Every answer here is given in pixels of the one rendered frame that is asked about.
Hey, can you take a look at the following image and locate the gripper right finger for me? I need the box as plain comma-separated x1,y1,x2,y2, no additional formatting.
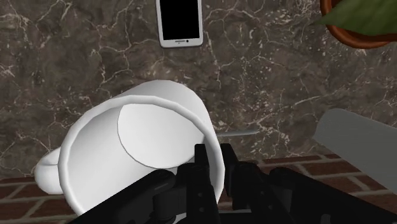
219,143,397,224

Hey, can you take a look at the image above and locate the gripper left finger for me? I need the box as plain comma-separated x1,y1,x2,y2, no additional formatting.
69,143,219,224

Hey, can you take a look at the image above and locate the white mug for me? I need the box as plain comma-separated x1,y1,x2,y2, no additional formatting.
34,80,225,216

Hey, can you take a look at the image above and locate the grey flat board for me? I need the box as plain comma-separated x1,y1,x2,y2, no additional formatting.
312,108,397,195

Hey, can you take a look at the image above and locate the white smartphone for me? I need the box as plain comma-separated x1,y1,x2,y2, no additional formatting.
155,0,204,49

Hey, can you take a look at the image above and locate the potted plant in brown pot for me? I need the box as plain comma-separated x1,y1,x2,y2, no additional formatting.
312,0,397,50

